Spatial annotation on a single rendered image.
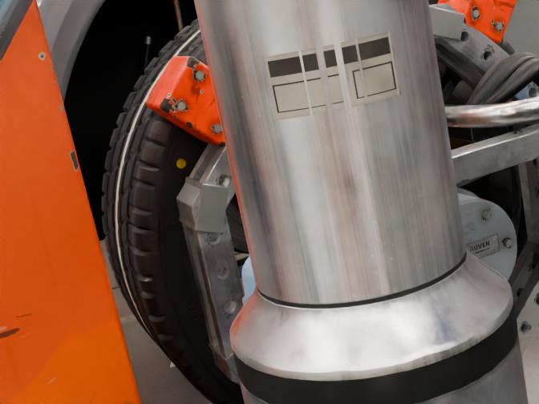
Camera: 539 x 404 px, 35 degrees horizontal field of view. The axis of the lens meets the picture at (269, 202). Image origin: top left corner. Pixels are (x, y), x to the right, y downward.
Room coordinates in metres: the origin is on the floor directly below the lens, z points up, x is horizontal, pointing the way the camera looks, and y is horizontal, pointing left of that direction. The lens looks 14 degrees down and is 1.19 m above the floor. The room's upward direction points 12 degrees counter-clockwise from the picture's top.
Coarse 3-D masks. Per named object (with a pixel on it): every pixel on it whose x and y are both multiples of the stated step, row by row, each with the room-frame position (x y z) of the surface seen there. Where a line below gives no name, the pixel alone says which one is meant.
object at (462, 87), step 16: (448, 64) 1.20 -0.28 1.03; (448, 80) 1.22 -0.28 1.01; (464, 80) 1.20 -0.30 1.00; (448, 96) 1.22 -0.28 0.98; (464, 96) 1.25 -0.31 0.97; (496, 128) 1.22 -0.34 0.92; (464, 144) 1.32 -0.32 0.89; (480, 176) 1.23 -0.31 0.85; (496, 176) 1.26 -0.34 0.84; (512, 176) 1.22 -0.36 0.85; (480, 192) 1.29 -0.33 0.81; (496, 192) 1.26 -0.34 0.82; (512, 192) 1.22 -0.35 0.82; (512, 208) 1.22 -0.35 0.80; (240, 272) 1.09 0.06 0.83
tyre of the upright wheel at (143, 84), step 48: (432, 0) 1.19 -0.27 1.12; (192, 48) 1.15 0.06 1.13; (144, 96) 1.18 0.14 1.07; (144, 144) 1.07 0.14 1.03; (192, 144) 1.06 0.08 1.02; (144, 192) 1.04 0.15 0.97; (144, 240) 1.03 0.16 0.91; (144, 288) 1.04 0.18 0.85; (192, 288) 1.05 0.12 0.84; (192, 336) 1.04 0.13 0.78; (192, 384) 1.05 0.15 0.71
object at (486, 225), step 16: (464, 192) 0.98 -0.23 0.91; (464, 208) 0.92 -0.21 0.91; (480, 208) 0.93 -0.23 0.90; (496, 208) 0.94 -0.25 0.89; (464, 224) 0.92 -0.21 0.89; (480, 224) 0.93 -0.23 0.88; (496, 224) 0.94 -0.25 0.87; (512, 224) 0.95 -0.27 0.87; (480, 240) 0.93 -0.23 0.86; (496, 240) 0.94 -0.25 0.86; (512, 240) 0.94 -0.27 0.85; (480, 256) 0.93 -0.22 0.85; (496, 256) 0.94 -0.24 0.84; (512, 256) 0.94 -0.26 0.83
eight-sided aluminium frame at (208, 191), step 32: (448, 32) 1.09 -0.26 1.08; (480, 32) 1.11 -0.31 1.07; (480, 64) 1.11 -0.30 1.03; (224, 160) 0.99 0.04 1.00; (192, 192) 0.99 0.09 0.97; (224, 192) 0.98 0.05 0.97; (192, 224) 0.97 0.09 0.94; (224, 224) 0.98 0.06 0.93; (192, 256) 1.01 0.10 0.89; (224, 256) 0.98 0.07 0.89; (224, 288) 0.97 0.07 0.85; (512, 288) 1.16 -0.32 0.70; (224, 320) 0.97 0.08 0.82; (224, 352) 0.97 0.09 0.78
